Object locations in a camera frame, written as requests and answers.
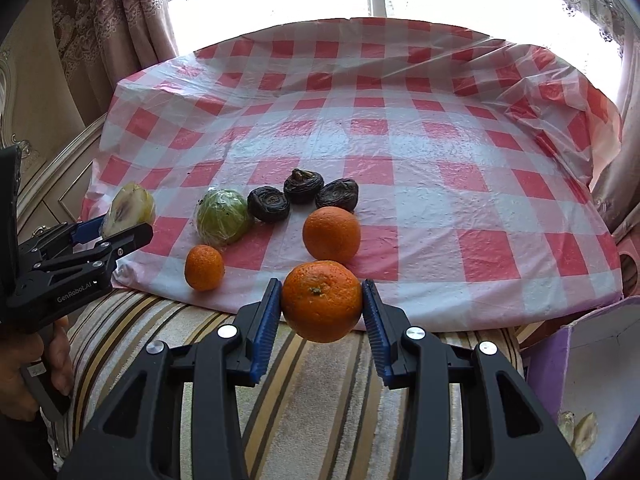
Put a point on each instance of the sprouted dark water chestnut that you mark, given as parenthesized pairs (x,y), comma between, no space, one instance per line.
(303,187)

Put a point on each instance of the beige drape curtain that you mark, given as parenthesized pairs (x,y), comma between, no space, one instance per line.
(617,175)

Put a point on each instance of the large round orange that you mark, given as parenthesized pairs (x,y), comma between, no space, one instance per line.
(332,235)

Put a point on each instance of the small tangerine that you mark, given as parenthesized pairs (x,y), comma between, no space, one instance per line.
(204,269)

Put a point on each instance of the green fruit in plastic wrap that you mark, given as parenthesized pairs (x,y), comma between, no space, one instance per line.
(223,217)

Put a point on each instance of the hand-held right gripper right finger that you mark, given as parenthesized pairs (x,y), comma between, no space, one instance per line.
(376,332)

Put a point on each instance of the pink patterned curtain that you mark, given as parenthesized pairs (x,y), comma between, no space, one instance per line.
(115,10)

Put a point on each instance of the orange with green stem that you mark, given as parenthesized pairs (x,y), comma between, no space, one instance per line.
(322,305)

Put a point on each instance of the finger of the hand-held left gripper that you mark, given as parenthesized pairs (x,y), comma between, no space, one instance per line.
(87,231)
(120,245)

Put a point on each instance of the striped sofa cushion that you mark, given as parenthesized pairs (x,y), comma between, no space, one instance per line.
(320,410)

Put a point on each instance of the person's left hand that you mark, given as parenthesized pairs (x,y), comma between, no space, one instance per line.
(57,357)

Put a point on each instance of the ornate cream furniture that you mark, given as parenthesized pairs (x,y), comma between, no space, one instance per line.
(45,125)

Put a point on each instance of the purple cardboard box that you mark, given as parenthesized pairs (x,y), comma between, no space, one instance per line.
(605,360)

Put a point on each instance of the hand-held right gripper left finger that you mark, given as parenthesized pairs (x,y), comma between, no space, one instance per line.
(265,332)

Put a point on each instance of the red white checked tablecloth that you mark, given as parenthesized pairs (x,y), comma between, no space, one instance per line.
(400,135)

